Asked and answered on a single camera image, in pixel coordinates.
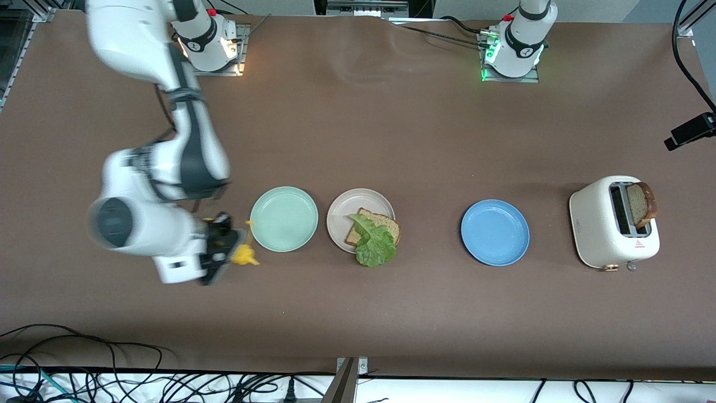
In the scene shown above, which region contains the yellow squeeze bottle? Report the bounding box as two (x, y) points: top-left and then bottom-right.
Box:
(230, 220), (261, 267)

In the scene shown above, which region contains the brown bread slice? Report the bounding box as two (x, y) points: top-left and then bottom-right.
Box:
(346, 208), (402, 247)
(626, 182), (658, 228)

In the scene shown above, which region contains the green lettuce leaf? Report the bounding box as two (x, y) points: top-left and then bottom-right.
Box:
(349, 213), (398, 268)

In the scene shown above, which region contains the green plate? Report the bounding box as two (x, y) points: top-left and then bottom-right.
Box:
(249, 186), (319, 253)

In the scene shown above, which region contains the beige plate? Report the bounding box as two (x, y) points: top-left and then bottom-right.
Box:
(327, 189), (395, 255)

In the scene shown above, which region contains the blue plate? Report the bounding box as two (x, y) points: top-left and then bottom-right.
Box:
(461, 200), (530, 267)

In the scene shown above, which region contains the white toaster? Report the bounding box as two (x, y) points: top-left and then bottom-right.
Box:
(569, 176), (661, 272)

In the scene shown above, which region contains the grey metal beam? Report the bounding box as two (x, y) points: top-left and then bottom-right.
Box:
(320, 358), (359, 403)

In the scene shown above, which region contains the black metal rack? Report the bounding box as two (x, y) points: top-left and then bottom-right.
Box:
(313, 0), (434, 18)

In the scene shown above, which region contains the aluminium frame rail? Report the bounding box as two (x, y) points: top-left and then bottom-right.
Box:
(0, 0), (56, 110)
(674, 0), (716, 39)

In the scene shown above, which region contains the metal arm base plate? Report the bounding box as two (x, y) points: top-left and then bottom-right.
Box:
(480, 31), (540, 83)
(193, 24), (250, 77)

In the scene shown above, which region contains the teal cable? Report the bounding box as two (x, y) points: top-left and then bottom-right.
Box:
(0, 364), (65, 403)

